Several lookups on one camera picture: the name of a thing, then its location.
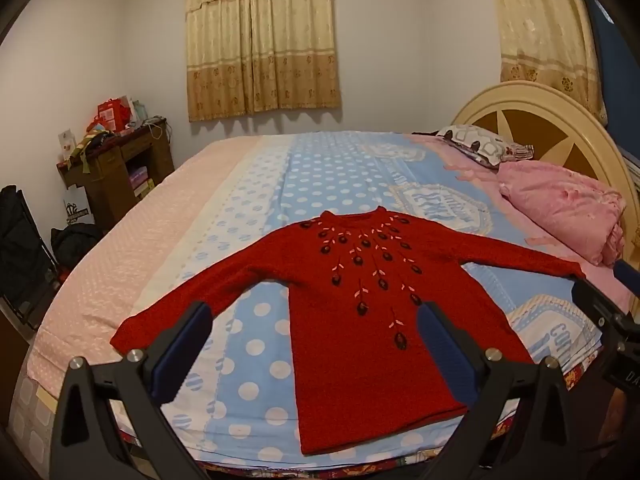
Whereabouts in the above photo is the cream wooden headboard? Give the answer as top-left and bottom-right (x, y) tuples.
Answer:
(452, 81), (640, 241)

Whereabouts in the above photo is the dark blue board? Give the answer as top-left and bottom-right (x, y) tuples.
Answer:
(582, 0), (640, 173)

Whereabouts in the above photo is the white patterned mattress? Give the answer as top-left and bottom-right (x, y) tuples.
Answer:
(7, 370), (126, 480)

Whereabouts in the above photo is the red gift bag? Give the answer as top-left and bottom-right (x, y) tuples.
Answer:
(96, 97), (133, 133)

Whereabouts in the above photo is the red embroidered sweater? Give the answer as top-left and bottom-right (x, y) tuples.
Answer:
(109, 206), (587, 457)

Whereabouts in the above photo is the green striped cloth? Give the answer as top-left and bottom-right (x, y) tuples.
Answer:
(70, 130), (117, 176)

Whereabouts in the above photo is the black folding chair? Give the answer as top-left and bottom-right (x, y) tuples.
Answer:
(0, 185), (63, 332)

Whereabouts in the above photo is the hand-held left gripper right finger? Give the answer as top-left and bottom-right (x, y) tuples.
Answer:
(417, 301), (601, 480)

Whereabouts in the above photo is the black bag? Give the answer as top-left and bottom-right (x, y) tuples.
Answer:
(50, 222), (104, 269)

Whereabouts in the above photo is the white printed paper bag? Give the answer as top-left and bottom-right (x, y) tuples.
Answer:
(62, 185), (96, 226)

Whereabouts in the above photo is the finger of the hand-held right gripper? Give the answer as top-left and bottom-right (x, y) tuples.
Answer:
(571, 276), (640, 346)
(614, 259), (640, 292)

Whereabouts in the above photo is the wide beige patterned curtain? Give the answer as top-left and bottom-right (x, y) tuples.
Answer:
(185, 0), (343, 123)

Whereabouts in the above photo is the pink dotted bed sheet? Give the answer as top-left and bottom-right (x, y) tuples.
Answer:
(25, 136), (263, 396)

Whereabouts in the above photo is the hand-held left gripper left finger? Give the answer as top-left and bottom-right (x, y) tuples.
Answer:
(50, 301), (213, 480)

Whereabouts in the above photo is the pink pillow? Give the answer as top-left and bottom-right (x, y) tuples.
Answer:
(497, 160), (628, 267)

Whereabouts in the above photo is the grey white patterned pillow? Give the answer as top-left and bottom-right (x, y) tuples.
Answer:
(436, 125), (535, 168)

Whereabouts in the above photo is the dark wooden desk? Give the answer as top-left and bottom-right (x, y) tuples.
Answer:
(56, 117), (176, 233)

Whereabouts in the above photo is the narrow beige patterned curtain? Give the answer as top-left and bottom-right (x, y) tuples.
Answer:
(490, 0), (608, 126)

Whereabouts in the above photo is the bed with polka-dot sheet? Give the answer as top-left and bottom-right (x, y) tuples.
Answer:
(162, 131), (608, 463)

